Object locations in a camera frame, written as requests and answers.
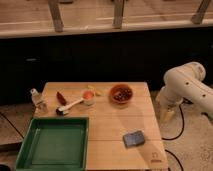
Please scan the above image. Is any wooden table leg left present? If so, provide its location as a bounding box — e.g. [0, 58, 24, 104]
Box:
[48, 0, 63, 32]

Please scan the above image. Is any blue sponge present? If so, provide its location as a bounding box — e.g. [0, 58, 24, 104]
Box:
[123, 131, 145, 148]

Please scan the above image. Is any clear plastic bottle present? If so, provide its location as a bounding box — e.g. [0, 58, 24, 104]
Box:
[30, 88, 47, 113]

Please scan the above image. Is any green plastic tray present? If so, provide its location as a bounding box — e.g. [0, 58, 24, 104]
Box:
[15, 118, 89, 171]

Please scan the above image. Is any orange bowl with beans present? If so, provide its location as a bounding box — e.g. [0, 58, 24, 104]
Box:
[109, 84, 133, 104]

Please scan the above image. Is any wooden table leg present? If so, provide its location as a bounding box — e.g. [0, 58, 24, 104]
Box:
[48, 0, 63, 32]
[191, 0, 212, 25]
[113, 0, 125, 29]

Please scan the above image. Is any wooden table leg middle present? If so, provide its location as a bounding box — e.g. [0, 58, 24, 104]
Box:
[113, 0, 125, 29]

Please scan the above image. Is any black cable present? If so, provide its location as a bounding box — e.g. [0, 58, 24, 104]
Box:
[161, 103, 186, 171]

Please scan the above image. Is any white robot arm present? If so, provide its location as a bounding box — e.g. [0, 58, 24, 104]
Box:
[156, 62, 213, 123]

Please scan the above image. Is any yellow food piece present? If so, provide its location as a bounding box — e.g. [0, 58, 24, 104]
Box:
[87, 85, 103, 96]

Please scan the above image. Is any wooden table leg right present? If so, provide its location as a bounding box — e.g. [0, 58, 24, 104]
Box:
[191, 0, 212, 25]

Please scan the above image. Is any small orange cup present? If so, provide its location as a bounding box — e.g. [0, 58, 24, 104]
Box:
[83, 90, 94, 105]

